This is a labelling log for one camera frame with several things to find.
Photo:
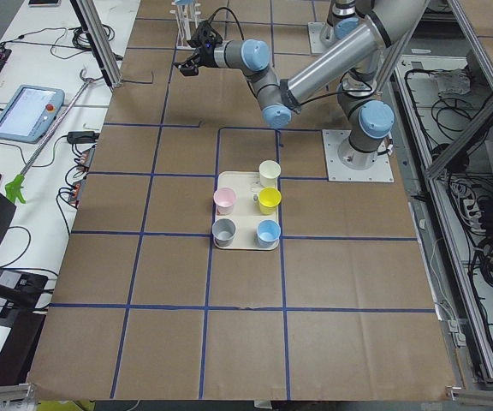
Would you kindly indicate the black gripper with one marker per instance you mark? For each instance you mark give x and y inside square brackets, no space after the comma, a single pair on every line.
[205,56]

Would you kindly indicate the light blue plastic cup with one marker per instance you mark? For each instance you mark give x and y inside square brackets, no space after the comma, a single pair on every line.
[183,2]

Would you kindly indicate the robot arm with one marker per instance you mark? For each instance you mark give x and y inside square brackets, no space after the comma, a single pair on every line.
[341,20]
[362,30]

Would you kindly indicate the cream white plastic cup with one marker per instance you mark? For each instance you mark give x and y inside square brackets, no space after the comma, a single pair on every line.
[269,171]

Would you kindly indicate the pink plastic cup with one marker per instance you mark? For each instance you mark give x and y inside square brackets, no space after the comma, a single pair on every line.
[224,200]

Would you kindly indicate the yellow plastic cup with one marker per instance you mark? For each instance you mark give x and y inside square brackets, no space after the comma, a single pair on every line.
[268,200]

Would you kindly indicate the grey plastic cup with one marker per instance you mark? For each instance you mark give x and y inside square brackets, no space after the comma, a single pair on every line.
[223,232]

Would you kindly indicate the black power adapter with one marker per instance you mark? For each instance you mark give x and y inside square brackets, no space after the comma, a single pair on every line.
[82,137]

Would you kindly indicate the cream plastic tray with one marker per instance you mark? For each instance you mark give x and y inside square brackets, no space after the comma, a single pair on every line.
[246,213]

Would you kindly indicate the blue teach pendant tablet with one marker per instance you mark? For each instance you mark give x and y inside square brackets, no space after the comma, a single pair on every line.
[30,112]

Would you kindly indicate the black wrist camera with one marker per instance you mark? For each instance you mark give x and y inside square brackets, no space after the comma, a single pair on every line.
[205,36]

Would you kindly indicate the white wire cup rack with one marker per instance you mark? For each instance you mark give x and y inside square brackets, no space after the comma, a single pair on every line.
[187,18]

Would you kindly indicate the aluminium frame post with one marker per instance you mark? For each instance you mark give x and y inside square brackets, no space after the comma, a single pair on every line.
[92,26]

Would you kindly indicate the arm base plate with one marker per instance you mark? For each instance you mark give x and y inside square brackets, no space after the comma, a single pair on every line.
[319,38]
[344,164]

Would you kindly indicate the green handled reacher grabber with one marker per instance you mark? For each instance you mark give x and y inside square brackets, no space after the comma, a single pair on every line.
[13,188]

